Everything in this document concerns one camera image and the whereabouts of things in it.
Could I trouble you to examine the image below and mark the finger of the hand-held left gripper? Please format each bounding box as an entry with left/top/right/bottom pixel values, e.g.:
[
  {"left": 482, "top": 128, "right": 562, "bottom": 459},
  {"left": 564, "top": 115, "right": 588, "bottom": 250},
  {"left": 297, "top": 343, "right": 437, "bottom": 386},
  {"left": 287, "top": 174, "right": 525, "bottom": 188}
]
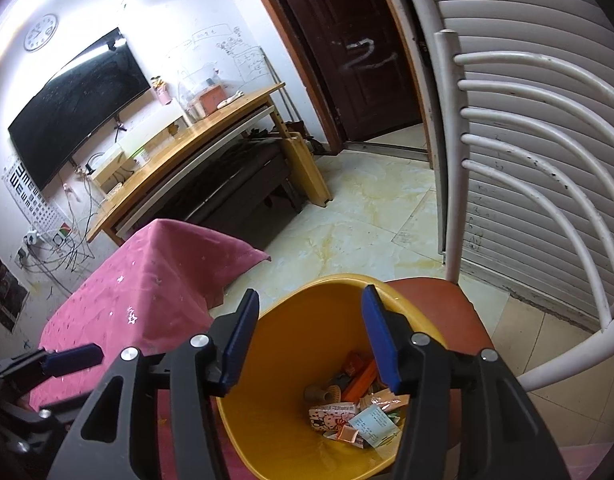
[
  {"left": 0, "top": 400, "right": 70, "bottom": 466},
  {"left": 0, "top": 344, "right": 105, "bottom": 391}
]

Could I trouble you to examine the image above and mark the clear snack wrapper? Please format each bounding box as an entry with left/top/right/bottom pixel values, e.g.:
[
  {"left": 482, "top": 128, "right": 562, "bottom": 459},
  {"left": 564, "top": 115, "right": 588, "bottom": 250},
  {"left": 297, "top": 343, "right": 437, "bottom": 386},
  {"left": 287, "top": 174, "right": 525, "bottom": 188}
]
[{"left": 359, "top": 392, "right": 412, "bottom": 413}]

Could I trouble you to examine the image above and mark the wooden desk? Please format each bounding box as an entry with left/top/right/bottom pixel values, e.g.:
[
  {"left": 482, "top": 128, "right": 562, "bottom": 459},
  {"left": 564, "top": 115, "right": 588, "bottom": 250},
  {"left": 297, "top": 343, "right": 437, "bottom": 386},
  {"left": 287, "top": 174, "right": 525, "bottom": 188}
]
[{"left": 86, "top": 83, "right": 333, "bottom": 247}]

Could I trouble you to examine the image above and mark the eye chart poster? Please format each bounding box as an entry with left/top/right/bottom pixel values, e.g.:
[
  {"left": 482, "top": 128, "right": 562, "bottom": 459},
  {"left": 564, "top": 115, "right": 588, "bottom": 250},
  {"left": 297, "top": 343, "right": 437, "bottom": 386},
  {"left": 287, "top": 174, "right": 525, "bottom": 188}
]
[{"left": 1, "top": 162, "right": 72, "bottom": 237}]

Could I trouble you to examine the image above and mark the salmon storage box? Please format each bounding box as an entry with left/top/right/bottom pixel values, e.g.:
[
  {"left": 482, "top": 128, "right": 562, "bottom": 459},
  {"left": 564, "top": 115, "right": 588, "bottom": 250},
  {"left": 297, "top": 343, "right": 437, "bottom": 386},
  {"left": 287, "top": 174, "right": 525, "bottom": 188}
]
[{"left": 193, "top": 85, "right": 228, "bottom": 117}]

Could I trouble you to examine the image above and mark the white metal chair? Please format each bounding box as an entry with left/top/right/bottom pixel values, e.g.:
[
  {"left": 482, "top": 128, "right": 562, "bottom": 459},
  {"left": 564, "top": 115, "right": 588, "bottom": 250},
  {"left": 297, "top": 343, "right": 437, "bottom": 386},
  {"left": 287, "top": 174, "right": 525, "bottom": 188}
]
[{"left": 387, "top": 30, "right": 614, "bottom": 453}]

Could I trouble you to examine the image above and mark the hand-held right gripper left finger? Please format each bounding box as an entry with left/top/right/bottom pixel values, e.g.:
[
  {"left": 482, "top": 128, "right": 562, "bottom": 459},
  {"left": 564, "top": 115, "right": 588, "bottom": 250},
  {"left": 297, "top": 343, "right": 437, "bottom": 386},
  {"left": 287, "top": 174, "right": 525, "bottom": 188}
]
[{"left": 47, "top": 288, "right": 260, "bottom": 480}]

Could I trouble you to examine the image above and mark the pink foil wrapper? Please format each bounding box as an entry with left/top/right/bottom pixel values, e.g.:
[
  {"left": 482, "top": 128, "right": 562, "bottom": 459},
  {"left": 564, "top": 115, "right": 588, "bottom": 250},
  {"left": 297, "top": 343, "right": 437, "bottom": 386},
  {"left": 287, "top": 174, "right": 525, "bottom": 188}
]
[{"left": 334, "top": 424, "right": 366, "bottom": 447}]

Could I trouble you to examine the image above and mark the wall niche with shelves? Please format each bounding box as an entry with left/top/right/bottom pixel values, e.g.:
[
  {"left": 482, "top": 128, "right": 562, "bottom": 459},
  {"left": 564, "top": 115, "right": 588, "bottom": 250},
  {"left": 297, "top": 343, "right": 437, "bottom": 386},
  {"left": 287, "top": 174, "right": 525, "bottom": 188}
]
[{"left": 0, "top": 241, "right": 29, "bottom": 333}]

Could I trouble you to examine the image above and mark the long orange box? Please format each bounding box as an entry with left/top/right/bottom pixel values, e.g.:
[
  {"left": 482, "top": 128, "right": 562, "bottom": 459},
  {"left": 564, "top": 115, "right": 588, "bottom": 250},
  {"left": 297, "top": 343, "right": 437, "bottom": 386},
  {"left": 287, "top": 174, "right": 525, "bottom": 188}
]
[{"left": 343, "top": 359, "right": 381, "bottom": 404}]

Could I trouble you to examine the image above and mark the pink star-print tablecloth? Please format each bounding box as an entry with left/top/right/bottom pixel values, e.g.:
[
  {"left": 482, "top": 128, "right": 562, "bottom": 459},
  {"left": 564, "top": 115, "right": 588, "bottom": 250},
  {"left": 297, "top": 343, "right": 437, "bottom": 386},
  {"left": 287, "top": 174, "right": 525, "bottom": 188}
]
[{"left": 27, "top": 218, "right": 272, "bottom": 480}]

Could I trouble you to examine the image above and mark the dark brown door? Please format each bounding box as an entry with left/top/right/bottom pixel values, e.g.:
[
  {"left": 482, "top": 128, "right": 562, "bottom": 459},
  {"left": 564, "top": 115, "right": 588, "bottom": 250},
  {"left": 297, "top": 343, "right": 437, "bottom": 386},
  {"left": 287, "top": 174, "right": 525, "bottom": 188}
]
[
  {"left": 264, "top": 0, "right": 424, "bottom": 142},
  {"left": 237, "top": 0, "right": 438, "bottom": 171}
]

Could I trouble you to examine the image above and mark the bundle of wall cables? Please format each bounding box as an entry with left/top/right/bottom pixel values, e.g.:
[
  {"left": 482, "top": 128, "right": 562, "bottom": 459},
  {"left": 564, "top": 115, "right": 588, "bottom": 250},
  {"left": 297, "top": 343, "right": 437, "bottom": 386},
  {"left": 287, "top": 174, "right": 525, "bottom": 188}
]
[{"left": 17, "top": 175, "right": 118, "bottom": 301}]

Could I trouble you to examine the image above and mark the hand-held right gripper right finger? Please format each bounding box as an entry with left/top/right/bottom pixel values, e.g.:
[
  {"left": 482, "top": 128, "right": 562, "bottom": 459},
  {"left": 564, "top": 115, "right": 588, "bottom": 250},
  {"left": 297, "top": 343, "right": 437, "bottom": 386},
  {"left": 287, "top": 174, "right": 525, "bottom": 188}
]
[{"left": 362, "top": 285, "right": 570, "bottom": 480}]

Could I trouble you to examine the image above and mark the clear plastic box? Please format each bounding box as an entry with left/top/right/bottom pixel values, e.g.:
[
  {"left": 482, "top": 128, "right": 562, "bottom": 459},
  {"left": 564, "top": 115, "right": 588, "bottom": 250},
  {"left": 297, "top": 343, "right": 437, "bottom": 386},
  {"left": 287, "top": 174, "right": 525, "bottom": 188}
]
[{"left": 177, "top": 66, "right": 224, "bottom": 107}]

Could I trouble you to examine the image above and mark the white louvered door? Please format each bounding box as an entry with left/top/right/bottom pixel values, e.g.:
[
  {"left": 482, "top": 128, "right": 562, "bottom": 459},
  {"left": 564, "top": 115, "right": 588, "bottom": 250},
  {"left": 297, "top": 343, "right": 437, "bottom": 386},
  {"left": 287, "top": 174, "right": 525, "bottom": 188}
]
[{"left": 387, "top": 0, "right": 614, "bottom": 333}]

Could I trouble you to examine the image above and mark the round wall clock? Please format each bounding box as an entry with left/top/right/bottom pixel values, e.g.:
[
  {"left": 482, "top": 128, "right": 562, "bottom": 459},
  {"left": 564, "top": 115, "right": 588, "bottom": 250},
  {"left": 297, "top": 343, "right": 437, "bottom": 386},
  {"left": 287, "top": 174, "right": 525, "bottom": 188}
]
[{"left": 23, "top": 13, "right": 59, "bottom": 53}]

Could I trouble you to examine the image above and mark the wooden desk shelf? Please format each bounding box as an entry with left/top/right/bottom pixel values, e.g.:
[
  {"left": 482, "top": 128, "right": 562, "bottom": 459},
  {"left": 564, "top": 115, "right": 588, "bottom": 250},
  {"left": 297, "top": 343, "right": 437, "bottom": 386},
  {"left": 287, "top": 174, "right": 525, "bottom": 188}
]
[{"left": 91, "top": 146, "right": 127, "bottom": 192}]

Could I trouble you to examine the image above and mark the black wall television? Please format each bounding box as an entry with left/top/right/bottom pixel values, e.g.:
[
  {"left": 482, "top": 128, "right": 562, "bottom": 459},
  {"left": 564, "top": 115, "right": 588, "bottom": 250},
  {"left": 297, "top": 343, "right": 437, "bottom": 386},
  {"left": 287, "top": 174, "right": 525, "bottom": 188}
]
[{"left": 7, "top": 27, "right": 153, "bottom": 192}]

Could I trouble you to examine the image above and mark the yellow plastic bin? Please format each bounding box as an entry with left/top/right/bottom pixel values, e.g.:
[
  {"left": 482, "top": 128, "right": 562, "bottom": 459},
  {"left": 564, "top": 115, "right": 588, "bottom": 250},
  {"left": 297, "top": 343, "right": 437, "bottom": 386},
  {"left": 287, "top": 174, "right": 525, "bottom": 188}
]
[{"left": 214, "top": 273, "right": 450, "bottom": 480}]

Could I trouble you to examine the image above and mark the printed white tissue pack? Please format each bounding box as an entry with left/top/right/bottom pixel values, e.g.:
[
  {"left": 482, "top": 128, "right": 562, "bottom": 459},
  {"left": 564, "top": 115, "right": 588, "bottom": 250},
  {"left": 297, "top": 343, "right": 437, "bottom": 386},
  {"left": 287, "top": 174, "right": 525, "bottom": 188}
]
[{"left": 308, "top": 400, "right": 362, "bottom": 435}]

